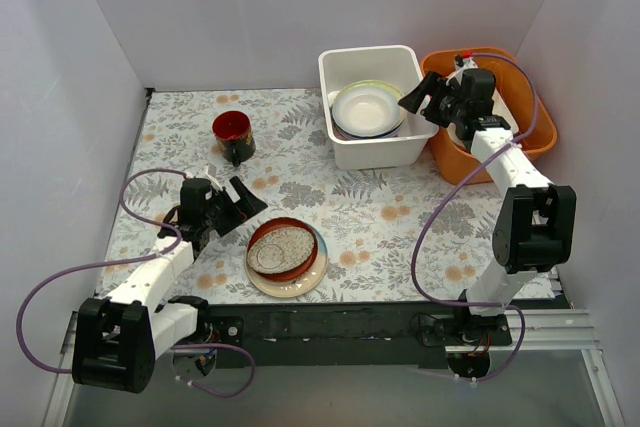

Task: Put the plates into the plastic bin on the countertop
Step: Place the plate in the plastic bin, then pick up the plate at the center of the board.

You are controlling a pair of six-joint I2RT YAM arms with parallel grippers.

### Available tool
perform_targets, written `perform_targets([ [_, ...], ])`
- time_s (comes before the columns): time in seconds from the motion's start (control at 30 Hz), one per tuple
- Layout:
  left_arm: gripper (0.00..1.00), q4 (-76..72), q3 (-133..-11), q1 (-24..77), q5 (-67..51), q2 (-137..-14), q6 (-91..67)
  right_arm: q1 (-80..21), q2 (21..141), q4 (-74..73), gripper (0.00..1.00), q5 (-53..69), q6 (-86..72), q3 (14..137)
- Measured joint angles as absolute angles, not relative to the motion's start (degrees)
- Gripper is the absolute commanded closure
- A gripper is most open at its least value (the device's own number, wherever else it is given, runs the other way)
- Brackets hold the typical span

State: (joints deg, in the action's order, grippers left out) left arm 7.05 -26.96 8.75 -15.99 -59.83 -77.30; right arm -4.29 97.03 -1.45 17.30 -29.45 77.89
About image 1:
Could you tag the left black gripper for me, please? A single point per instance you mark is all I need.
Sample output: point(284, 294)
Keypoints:
point(226, 209)

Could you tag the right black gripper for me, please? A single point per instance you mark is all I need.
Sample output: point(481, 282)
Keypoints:
point(436, 99)

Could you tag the cream green leaf plate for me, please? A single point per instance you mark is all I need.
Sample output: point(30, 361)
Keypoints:
point(395, 89)

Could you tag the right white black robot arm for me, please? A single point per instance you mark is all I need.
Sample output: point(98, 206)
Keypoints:
point(534, 229)

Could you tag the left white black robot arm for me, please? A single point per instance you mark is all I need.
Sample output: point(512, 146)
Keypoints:
point(120, 337)

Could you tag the white plastic bin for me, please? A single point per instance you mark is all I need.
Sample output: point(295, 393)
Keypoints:
point(394, 64)

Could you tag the orange plastic bin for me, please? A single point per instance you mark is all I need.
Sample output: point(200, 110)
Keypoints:
point(512, 91)

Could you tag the red brown bowl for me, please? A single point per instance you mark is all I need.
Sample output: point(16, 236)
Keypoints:
point(279, 222)

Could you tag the speckled white plate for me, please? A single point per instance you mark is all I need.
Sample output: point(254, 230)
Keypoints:
point(281, 250)

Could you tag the red black lacquer cup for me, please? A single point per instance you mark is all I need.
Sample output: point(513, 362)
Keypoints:
point(234, 136)

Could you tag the rectangular cream dish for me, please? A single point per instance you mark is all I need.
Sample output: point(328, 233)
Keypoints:
point(500, 109)

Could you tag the cream plate with blue rim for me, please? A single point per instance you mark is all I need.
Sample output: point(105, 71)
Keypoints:
point(299, 286)

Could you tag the floral patterned mat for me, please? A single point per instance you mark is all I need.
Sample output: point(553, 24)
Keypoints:
point(391, 234)

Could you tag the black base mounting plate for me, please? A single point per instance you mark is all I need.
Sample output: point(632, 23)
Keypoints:
point(338, 337)

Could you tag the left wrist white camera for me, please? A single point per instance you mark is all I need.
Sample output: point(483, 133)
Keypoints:
point(207, 172)

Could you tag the wrist white camera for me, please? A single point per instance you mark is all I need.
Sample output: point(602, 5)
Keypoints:
point(207, 172)
point(462, 62)

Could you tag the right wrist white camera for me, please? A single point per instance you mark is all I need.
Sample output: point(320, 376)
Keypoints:
point(462, 62)

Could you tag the aluminium rail frame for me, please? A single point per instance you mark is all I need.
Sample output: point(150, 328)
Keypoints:
point(557, 379)

